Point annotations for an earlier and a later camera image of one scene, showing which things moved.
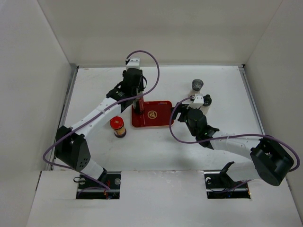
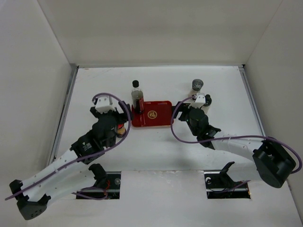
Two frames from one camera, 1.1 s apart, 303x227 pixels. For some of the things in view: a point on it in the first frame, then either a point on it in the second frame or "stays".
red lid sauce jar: x=117 y=124 stays
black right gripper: x=180 y=108 stays
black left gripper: x=141 y=86 to x=124 y=117
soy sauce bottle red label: x=138 y=105 stays
